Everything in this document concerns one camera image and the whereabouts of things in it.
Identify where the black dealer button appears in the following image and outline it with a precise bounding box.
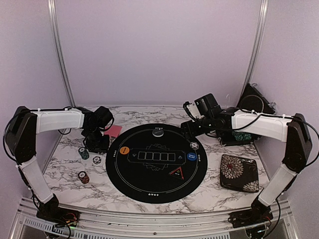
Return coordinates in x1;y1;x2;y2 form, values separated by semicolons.
152;127;164;137

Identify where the red playing card deck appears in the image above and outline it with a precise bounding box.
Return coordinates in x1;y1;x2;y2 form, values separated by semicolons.
104;125;122;138

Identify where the blue small blind button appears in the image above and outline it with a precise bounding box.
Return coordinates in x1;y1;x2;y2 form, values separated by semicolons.
187;153;197;161

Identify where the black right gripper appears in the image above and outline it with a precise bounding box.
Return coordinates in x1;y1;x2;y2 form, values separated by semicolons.
180;116;214;139

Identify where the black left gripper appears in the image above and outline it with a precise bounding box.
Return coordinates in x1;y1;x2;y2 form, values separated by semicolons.
84;127;110;153

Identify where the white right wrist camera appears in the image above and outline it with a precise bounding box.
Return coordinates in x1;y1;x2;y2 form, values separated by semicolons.
182;101;197;121

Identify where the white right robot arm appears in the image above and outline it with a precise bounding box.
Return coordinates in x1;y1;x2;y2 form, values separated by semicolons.
181;94;313;223

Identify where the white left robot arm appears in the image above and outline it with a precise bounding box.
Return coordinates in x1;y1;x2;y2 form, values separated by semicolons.
2;106;114;222

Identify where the grey poker chip stack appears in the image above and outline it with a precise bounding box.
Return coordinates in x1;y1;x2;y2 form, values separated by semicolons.
93;156;102;164

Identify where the floral patterned pouch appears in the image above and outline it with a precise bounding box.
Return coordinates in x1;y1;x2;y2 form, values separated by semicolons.
220;154;259;193

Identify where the orange big blind button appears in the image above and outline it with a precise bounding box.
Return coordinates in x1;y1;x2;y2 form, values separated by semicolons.
119;146;130;155

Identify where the green poker chip stack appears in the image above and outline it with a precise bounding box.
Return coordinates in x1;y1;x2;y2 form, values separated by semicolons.
78;147;90;160

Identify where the red triangle all-in marker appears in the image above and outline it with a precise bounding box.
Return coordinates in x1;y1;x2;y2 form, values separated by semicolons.
169;166;184;180

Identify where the black poker chip case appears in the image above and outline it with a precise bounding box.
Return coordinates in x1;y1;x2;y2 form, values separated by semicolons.
217;83;276;146

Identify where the red poker chip stack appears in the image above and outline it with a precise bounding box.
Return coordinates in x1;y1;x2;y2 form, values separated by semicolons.
78;171;90;184

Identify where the round black poker mat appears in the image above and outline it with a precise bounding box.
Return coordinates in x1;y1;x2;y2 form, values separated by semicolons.
105;123;208;204

